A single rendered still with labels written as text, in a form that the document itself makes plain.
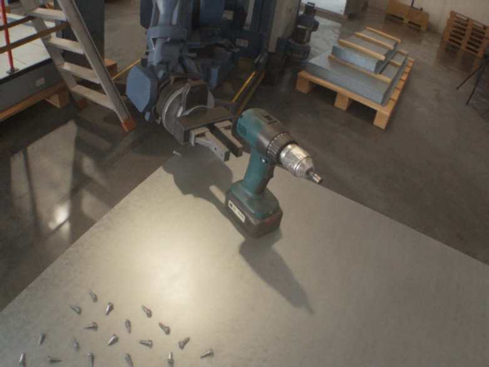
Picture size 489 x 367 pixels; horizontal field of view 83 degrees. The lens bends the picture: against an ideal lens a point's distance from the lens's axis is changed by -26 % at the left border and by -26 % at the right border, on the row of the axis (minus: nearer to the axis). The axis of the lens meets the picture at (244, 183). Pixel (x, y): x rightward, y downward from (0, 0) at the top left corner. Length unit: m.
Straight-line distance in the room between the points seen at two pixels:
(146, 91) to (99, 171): 1.08
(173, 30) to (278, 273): 0.69
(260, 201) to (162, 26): 0.56
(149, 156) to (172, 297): 1.42
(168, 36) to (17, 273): 1.16
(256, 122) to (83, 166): 1.48
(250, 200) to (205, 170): 0.19
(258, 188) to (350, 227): 0.25
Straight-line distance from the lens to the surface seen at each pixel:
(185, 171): 0.86
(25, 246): 1.68
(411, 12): 9.90
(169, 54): 1.01
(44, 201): 1.85
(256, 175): 0.67
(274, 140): 0.60
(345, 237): 0.79
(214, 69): 2.13
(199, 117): 0.81
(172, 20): 1.03
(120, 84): 2.25
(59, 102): 2.64
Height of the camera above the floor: 1.19
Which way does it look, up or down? 40 degrees down
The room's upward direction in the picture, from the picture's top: 10 degrees clockwise
